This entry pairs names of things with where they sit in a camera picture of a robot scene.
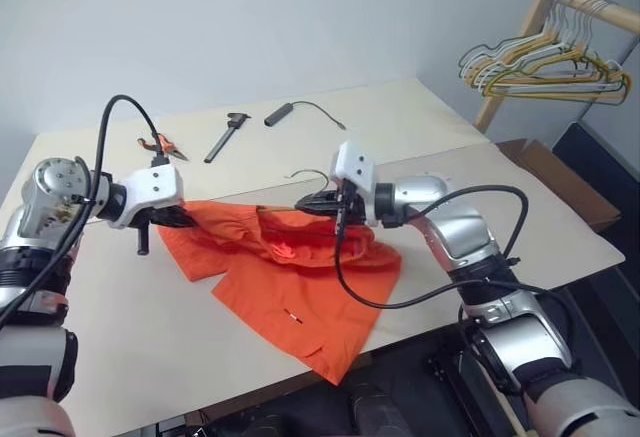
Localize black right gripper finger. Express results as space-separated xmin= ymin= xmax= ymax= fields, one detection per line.
xmin=294 ymin=201 xmax=342 ymax=217
xmin=298 ymin=188 xmax=342 ymax=205

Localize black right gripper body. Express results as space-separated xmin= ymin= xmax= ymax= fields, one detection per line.
xmin=335 ymin=181 xmax=369 ymax=226

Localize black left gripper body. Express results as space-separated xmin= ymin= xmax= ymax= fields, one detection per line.
xmin=134 ymin=206 xmax=174 ymax=258

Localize orange shorts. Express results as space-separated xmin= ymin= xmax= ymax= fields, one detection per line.
xmin=156 ymin=198 xmax=404 ymax=386

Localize black caliper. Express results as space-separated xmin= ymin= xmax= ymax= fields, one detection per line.
xmin=203 ymin=112 xmax=245 ymax=165

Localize brown cardboard box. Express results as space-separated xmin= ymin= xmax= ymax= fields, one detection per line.
xmin=494 ymin=137 xmax=624 ymax=233

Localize wooden clothes rack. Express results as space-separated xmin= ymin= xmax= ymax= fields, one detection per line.
xmin=471 ymin=0 xmax=640 ymax=133

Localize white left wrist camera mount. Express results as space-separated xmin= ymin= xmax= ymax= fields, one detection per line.
xmin=107 ymin=163 xmax=185 ymax=231

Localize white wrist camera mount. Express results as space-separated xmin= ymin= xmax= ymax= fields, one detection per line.
xmin=107 ymin=163 xmax=185 ymax=231
xmin=329 ymin=140 xmax=377 ymax=197

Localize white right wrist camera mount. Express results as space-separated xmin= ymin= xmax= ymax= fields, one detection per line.
xmin=329 ymin=140 xmax=377 ymax=197

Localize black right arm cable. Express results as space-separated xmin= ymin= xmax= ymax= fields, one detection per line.
xmin=332 ymin=184 xmax=531 ymax=311

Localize orange handled pliers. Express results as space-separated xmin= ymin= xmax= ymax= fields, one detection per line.
xmin=136 ymin=131 xmax=191 ymax=164

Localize black USB hub with cable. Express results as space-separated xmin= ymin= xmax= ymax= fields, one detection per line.
xmin=264 ymin=100 xmax=347 ymax=132

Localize bunch of wire hangers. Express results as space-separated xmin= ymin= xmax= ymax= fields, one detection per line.
xmin=462 ymin=0 xmax=617 ymax=97

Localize yellow wire hanger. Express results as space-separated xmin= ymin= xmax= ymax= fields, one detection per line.
xmin=483 ymin=51 xmax=634 ymax=108

